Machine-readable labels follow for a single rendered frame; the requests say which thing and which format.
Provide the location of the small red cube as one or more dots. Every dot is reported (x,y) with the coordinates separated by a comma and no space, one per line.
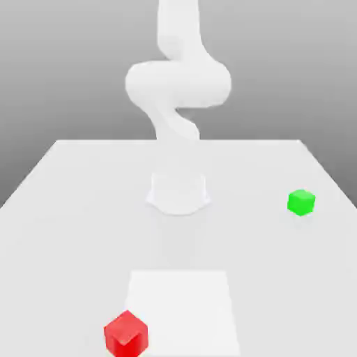
(126,334)

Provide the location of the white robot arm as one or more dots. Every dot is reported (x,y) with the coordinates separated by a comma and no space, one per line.
(178,83)

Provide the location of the small green cube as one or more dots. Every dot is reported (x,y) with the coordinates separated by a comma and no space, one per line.
(301,202)

